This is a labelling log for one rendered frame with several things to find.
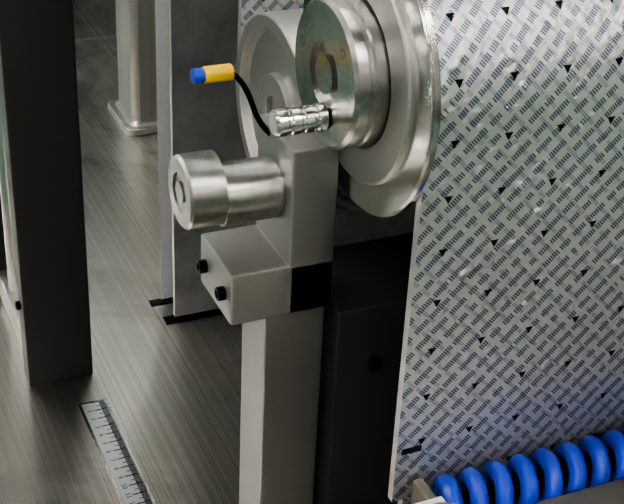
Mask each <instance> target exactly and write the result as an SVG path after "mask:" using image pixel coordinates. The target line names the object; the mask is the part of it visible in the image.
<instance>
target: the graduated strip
mask: <svg viewBox="0 0 624 504"><path fill-rule="evenodd" d="M78 406H79V409H80V411H81V413H82V415H83V418H84V420H85V422H86V424H87V427H88V429H89V431H90V433H91V436H92V438H93V440H94V442H95V445H96V447H97V449H98V452H99V454H100V456H101V458H102V461H103V463H104V465H105V467H106V470H107V472H108V474H109V476H110V479H111V481H112V483H113V486H114V488H115V490H116V492H117V495H118V497H119V499H120V501H121V504H156V502H155V500H154V498H153V495H152V493H151V491H150V489H149V487H148V485H147V483H146V481H145V479H144V477H143V474H142V472H141V470H140V468H139V466H138V464H137V462H136V460H135V458H134V455H133V453H132V451H131V449H130V447H129V445H128V443H127V441H126V439H125V437H124V434H123V432H122V430H121V428H120V426H119V424H118V422H117V420H116V418H115V416H114V413H113V411H112V409H111V407H110V405H109V403H108V401H107V399H106V398H104V399H100V400H95V401H90V402H86V403H81V404H78Z"/></svg>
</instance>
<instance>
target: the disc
mask: <svg viewBox="0 0 624 504"><path fill-rule="evenodd" d="M399 3H400V6H401V8H402V12H403V15H404V18H405V22H406V25H407V29H408V34H409V38H410V43H411V49H412V56H413V64H414V75H415V111H414V121H413V128H412V134H411V139H410V143H409V147H408V150H407V153H406V156H405V158H404V160H403V162H402V165H401V166H400V168H399V170H398V171H397V172H396V174H395V175H394V176H393V177H392V178H391V179H390V180H388V181H387V182H385V183H383V184H379V185H366V184H363V183H361V182H359V181H357V180H356V179H355V178H353V177H352V176H351V175H350V174H349V173H348V172H347V171H346V170H345V169H344V167H343V166H342V165H341V163H340V162H339V166H338V182H339V184H340V186H341V187H342V188H343V190H344V191H345V193H346V194H347V195H348V196H349V197H350V199H351V200H352V201H353V202H354V203H355V204H357V205H358V206H359V207H360V208H361V209H363V210H364V211H366V212H367V213H369V214H372V215H374V216H378V217H389V216H395V215H398V214H400V213H402V212H404V211H405V210H407V209H408V208H409V207H410V206H411V205H412V204H413V203H414V202H415V200H416V199H417V198H418V196H419V195H420V193H421V191H422V189H423V188H424V186H425V184H426V181H427V179H428V177H429V174H430V171H431V168H432V165H433V162H434V158H435V154H436V149H437V143H438V137H439V129H440V119H441V74H440V62H439V53H438V46H437V40H436V34H435V29H434V24H433V20H432V16H431V12H430V8H429V5H428V1H427V0H399Z"/></svg>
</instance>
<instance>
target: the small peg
mask: <svg viewBox="0 0 624 504"><path fill-rule="evenodd" d="M268 123H269V128H270V131H271V133H272V134H273V135H274V136H275V137H277V138H278V137H285V136H287V135H291V136H292V135H299V134H301V133H304V134H306V133H313V132H314V131H316V132H320V131H326V130H327V129H328V126H329V113H328V110H327V108H326V106H325V104H324V103H314V104H312V105H310V104H307V105H300V106H299V107H297V106H292V107H287V108H286V109H284V108H277V109H272V111H271V112H270V114H269V117H268Z"/></svg>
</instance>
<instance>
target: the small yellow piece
mask: <svg viewBox="0 0 624 504"><path fill-rule="evenodd" d="M190 79H191V82H192V83H193V84H201V83H205V84H207V83H215V82H223V81H231V80H233V79H235V80H236V81H237V82H238V83H239V85H240V86H241V88H242V89H243V91H244V93H245V95H246V97H247V100H248V103H249V105H250V108H251V111H252V114H253V116H254V118H255V120H256V122H257V124H258V125H259V126H260V128H261V129H262V130H263V131H264V132H265V133H266V134H267V135H268V136H270V131H269V128H268V127H267V126H266V125H265V123H264V122H263V120H262V119H261V117H260V115H259V113H258V110H257V108H256V104H255V102H254V99H253V96H252V94H251V92H250V90H249V88H248V86H247V84H246V83H245V81H244V80H243V79H242V78H241V77H240V76H239V75H238V74H237V73H236V72H235V71H234V68H233V66H232V65H231V64H230V63H228V64H220V65H211V66H203V67H200V68H192V69H191V70H190Z"/></svg>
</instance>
